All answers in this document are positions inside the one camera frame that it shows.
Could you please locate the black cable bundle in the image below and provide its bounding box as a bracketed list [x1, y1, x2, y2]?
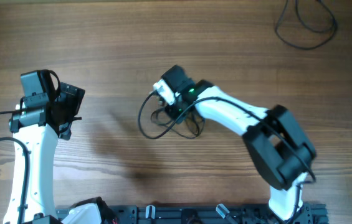
[150, 105, 206, 140]

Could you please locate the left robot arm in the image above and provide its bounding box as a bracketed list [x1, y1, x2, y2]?
[3, 70, 106, 223]

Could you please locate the left camera cable black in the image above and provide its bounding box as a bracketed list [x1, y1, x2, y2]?
[0, 70, 60, 223]

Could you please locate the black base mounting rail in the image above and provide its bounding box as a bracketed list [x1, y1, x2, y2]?
[55, 203, 329, 224]

